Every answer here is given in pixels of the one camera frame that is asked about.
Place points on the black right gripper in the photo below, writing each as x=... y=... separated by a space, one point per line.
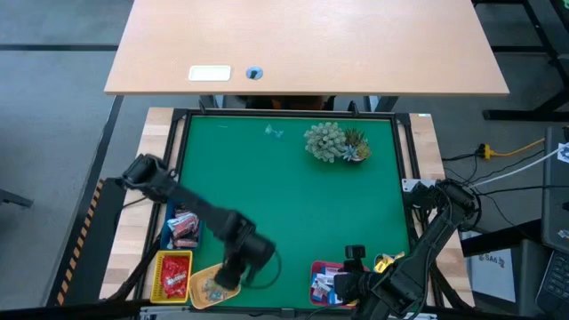
x=369 y=286

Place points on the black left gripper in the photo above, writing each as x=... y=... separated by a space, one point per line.
x=255 y=251

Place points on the clear bag teal gummies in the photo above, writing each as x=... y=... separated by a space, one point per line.
x=218 y=296

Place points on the clear bag green gummies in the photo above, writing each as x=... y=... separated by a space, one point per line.
x=205 y=289

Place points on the white PayDay bar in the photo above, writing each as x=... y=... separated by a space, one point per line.
x=183 y=226

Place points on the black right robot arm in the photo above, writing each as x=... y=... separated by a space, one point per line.
x=435 y=240

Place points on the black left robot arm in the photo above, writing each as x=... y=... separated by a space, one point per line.
x=195 y=206

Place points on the yellow banana candy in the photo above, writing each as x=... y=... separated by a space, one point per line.
x=391 y=264

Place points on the clear candy bag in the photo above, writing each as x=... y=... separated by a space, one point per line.
x=274 y=131

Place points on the red plastic bin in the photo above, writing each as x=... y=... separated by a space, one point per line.
x=313 y=266

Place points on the yellow lattice plastic basket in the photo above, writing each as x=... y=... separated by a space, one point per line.
x=154 y=275

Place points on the blue plastic bin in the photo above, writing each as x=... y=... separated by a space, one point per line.
x=164 y=235

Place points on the black hazard-striped floor ramp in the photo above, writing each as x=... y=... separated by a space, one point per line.
x=89 y=244

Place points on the dark potted spiky plant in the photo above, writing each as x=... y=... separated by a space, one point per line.
x=353 y=144

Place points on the pale green potted succulent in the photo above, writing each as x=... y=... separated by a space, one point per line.
x=325 y=142

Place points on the black metal bar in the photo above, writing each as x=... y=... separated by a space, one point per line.
x=498 y=237

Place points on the white rectangular plate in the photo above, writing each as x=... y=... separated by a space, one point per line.
x=210 y=73

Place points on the black keyboard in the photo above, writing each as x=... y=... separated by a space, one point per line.
x=555 y=284

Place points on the dark grey stand foot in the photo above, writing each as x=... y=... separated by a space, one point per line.
x=15 y=198

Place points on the grey equipment cabinet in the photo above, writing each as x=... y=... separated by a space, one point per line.
x=555 y=191

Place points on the wooden side table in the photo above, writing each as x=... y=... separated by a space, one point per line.
x=311 y=44

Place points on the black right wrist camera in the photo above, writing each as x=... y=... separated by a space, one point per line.
x=355 y=254

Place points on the black diagonal frame strut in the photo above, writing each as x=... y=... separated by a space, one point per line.
x=133 y=275

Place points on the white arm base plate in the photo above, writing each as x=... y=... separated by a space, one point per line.
x=411 y=183

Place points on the black frame crossbar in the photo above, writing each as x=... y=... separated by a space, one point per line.
x=66 y=311

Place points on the black table edge frame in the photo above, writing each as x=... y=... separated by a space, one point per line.
x=289 y=113

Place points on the black floor stand frame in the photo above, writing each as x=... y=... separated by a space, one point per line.
x=540 y=35

